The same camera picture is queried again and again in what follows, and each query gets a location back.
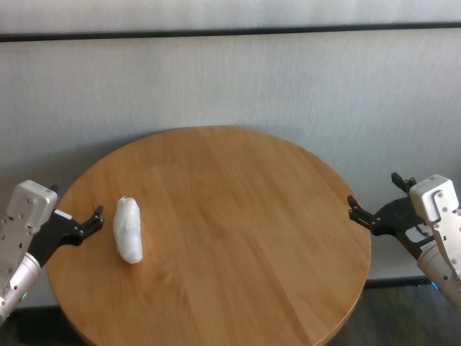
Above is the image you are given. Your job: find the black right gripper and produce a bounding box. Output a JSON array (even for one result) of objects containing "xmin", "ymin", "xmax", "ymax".
[{"xmin": 346, "ymin": 172, "xmax": 439, "ymax": 261}]

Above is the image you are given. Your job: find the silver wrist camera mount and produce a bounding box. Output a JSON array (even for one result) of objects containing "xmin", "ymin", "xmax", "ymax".
[
  {"xmin": 409, "ymin": 174, "xmax": 461, "ymax": 285},
  {"xmin": 0, "ymin": 179, "xmax": 58, "ymax": 278}
]

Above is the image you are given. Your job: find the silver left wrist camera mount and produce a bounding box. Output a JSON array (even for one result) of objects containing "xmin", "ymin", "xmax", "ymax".
[{"xmin": 0, "ymin": 179, "xmax": 58, "ymax": 278}]

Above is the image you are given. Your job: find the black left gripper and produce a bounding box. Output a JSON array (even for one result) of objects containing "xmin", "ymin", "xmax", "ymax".
[{"xmin": 27, "ymin": 184, "xmax": 105, "ymax": 270}]

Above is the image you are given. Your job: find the white sandbag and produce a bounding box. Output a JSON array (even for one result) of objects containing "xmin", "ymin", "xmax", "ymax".
[{"xmin": 112, "ymin": 196, "xmax": 144, "ymax": 266}]

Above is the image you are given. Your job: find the black wall rail strip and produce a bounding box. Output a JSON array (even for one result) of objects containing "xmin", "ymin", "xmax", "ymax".
[{"xmin": 0, "ymin": 22, "xmax": 461, "ymax": 43}]

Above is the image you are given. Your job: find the black baseboard strip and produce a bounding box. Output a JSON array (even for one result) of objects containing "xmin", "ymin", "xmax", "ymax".
[{"xmin": 365, "ymin": 276, "xmax": 439, "ymax": 289}]

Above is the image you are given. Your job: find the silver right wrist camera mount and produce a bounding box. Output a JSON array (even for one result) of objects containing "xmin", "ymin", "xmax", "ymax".
[{"xmin": 409, "ymin": 174, "xmax": 461, "ymax": 285}]

